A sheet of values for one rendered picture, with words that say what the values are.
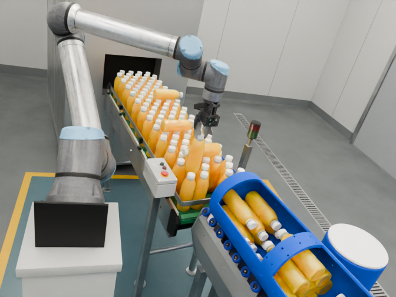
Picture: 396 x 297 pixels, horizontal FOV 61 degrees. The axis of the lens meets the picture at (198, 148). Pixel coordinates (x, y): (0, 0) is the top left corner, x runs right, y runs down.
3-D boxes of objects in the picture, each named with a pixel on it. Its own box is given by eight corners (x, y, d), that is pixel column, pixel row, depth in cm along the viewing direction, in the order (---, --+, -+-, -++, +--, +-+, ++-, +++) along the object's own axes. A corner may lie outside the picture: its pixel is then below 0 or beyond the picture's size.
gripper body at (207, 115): (203, 128, 153) (209, 103, 148) (195, 119, 160) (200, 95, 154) (217, 128, 157) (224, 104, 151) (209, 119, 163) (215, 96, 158)
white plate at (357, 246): (344, 216, 176) (343, 218, 176) (317, 235, 158) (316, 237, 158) (397, 252, 159) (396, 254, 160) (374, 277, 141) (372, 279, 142)
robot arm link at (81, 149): (47, 171, 110) (53, 120, 114) (65, 180, 127) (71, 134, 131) (94, 172, 110) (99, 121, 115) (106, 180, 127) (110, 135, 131)
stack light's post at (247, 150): (208, 269, 260) (247, 147, 208) (205, 265, 263) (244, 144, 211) (213, 268, 262) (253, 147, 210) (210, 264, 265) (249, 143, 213)
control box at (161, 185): (155, 198, 162) (158, 181, 157) (142, 174, 177) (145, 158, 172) (174, 196, 167) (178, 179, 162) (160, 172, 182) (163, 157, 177)
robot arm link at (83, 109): (71, 183, 126) (41, 13, 144) (85, 189, 143) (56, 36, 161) (112, 172, 128) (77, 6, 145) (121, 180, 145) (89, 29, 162)
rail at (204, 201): (182, 207, 169) (182, 202, 167) (181, 205, 169) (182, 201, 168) (247, 198, 187) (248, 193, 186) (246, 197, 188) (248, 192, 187)
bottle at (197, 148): (200, 173, 172) (208, 142, 163) (187, 173, 170) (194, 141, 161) (196, 165, 178) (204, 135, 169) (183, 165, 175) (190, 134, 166)
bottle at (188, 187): (174, 207, 174) (180, 177, 166) (181, 200, 180) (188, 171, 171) (185, 213, 172) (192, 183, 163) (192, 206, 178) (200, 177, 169)
